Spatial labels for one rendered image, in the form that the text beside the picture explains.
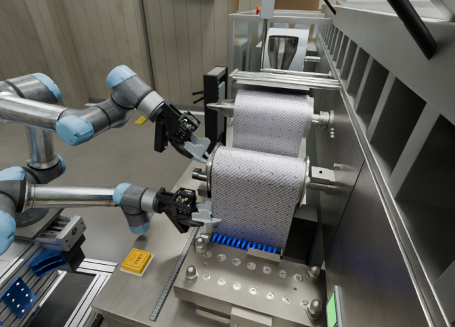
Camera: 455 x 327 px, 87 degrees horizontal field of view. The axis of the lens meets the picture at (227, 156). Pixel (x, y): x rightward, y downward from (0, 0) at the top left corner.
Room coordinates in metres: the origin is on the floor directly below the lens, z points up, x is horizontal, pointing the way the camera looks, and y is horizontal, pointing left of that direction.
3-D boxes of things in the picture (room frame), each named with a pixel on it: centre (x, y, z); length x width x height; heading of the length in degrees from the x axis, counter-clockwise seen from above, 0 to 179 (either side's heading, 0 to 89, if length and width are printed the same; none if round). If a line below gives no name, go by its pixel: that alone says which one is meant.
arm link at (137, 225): (0.61, 0.32, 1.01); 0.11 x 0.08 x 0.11; 37
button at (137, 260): (0.49, 0.30, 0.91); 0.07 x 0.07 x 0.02; 76
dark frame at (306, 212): (0.59, -0.13, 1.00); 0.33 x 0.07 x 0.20; 76
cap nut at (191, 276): (0.37, 0.09, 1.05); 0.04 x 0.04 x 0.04
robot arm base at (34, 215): (0.77, 0.90, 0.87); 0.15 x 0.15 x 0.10
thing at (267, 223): (0.50, -0.07, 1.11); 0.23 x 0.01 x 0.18; 76
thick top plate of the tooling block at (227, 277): (0.38, -0.08, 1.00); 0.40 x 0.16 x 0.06; 76
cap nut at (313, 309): (0.29, -0.22, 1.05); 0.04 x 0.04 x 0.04
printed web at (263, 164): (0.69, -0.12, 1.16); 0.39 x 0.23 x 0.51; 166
